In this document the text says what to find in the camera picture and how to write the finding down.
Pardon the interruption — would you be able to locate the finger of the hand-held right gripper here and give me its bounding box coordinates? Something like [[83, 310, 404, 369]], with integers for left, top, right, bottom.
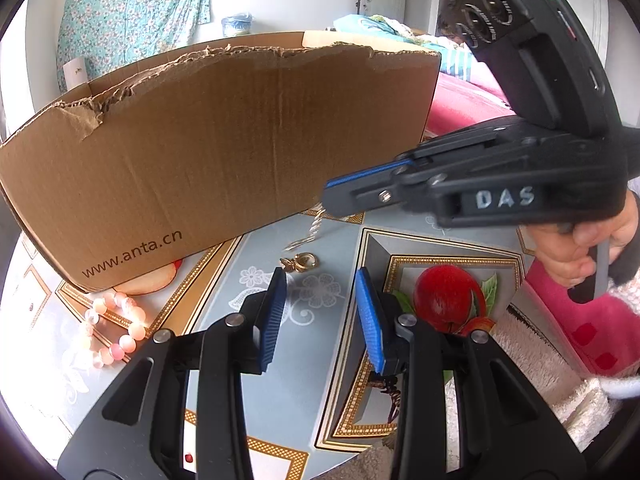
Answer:
[[327, 122, 528, 183], [321, 167, 451, 216]]

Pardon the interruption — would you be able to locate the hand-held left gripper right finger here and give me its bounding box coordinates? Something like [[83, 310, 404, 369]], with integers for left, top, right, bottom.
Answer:
[[355, 266, 588, 480]]

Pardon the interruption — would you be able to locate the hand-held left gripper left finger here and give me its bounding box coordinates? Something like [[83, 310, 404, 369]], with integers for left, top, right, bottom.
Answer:
[[57, 266, 288, 480]]

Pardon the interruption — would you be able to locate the pink bead bracelet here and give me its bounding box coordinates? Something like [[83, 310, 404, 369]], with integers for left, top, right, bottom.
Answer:
[[82, 292, 151, 368]]

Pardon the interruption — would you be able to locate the brown cardboard box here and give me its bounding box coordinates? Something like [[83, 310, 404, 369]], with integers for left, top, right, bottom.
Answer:
[[0, 30, 443, 293]]

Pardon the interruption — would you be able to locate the person's right forearm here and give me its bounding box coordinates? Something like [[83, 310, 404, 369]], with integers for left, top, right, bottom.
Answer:
[[607, 175, 640, 291]]

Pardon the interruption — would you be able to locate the person's right hand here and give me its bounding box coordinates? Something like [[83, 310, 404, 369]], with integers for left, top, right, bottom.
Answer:
[[529, 195, 640, 290]]

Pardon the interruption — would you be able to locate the pink floral blanket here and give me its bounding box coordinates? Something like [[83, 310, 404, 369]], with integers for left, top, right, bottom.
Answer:
[[422, 67, 640, 376]]

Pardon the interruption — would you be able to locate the fruit print tablecloth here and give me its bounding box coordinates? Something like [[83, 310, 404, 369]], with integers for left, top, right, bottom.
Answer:
[[0, 195, 531, 480]]

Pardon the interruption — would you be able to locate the white door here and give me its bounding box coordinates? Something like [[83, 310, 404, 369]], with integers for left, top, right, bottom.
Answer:
[[542, 0, 616, 61]]

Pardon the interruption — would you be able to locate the blue printed quilt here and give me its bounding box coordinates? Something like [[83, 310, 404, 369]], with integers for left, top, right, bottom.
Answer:
[[332, 14, 476, 81]]

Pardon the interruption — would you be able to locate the white fleece garment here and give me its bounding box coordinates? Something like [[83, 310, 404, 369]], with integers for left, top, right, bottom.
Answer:
[[445, 305, 640, 461]]

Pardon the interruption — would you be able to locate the blue water dispenser bottle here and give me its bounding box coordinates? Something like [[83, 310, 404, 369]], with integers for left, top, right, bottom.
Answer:
[[221, 11, 256, 37]]

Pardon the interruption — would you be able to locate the white paper roll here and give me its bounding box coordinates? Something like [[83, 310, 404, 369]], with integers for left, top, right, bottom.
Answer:
[[60, 57, 91, 93]]

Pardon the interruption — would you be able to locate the teal floral wall cloth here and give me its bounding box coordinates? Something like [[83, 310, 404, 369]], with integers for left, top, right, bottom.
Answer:
[[56, 0, 211, 81]]

